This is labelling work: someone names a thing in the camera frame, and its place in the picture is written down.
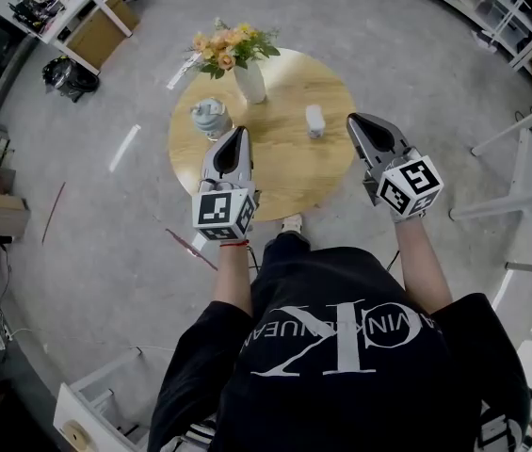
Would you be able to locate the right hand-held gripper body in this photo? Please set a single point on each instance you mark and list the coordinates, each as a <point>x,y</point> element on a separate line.
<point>411,182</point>

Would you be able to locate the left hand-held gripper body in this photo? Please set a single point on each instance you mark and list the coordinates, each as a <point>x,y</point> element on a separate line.
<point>220,214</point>

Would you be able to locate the white cotton swab container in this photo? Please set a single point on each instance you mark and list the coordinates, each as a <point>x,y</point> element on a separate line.
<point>315,121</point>

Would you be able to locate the person's left forearm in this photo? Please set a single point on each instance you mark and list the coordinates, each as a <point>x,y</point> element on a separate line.
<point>233,276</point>

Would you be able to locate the person's right forearm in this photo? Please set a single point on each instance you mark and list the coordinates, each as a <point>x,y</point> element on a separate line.
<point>421,266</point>

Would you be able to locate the person's left hand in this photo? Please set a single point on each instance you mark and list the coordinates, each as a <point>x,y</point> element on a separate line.
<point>214,186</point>

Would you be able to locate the person's right hand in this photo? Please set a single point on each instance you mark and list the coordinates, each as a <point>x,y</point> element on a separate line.
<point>409,218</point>

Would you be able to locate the person's white shoe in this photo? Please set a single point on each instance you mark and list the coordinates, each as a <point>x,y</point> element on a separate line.
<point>293,223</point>

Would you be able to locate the person's black trouser leg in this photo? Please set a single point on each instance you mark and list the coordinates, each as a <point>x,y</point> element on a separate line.
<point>286,247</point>

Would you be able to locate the pale blue lidded pot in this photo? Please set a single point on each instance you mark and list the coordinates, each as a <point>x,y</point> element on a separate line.
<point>208,119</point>

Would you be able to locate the white ribbed vase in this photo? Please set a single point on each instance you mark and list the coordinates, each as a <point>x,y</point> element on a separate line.
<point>251,83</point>

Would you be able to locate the yellow and orange flower bouquet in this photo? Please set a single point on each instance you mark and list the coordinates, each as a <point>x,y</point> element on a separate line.
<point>228,47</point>

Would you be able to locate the person's black printed t-shirt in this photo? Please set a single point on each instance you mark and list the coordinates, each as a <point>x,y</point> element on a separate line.
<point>341,360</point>

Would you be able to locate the white storage shelving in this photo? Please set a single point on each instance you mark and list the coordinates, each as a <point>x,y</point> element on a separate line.
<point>496,3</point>

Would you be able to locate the black bag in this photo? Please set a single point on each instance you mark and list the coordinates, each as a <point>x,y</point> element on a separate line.
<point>70,78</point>

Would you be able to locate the brown cardboard box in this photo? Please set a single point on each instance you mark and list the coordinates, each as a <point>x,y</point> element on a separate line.
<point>103,28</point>

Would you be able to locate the white table with tape roll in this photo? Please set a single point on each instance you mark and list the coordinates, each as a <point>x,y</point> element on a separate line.
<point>86,403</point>

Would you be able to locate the white desk with electronics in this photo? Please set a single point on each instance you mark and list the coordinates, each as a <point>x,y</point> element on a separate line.
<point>77,7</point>

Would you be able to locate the beige tape roll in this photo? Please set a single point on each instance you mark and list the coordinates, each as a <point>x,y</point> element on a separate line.
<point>76,435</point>

